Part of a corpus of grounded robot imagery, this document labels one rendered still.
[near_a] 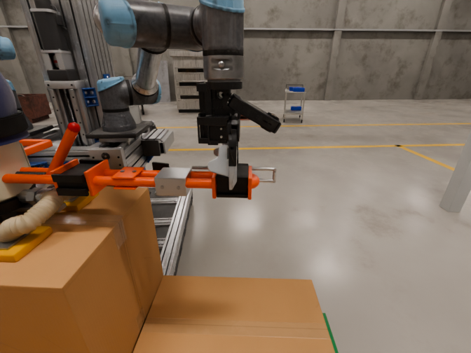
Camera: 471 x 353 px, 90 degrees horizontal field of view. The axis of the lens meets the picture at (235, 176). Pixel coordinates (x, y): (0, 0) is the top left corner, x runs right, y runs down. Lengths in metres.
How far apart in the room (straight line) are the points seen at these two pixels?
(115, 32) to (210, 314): 0.83
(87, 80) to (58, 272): 1.05
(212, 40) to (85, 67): 1.08
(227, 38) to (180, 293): 0.84
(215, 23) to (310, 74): 11.48
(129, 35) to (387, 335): 1.72
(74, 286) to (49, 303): 0.05
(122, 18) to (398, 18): 13.28
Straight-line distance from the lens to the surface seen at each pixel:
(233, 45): 0.46
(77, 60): 1.47
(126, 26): 0.51
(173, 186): 0.53
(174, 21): 0.53
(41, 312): 0.64
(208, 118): 0.46
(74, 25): 1.47
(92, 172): 0.61
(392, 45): 13.51
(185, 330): 0.91
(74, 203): 0.79
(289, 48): 11.62
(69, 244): 0.66
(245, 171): 0.51
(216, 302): 0.95
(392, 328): 1.77
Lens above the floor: 1.30
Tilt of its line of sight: 24 degrees down
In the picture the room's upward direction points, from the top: straight up
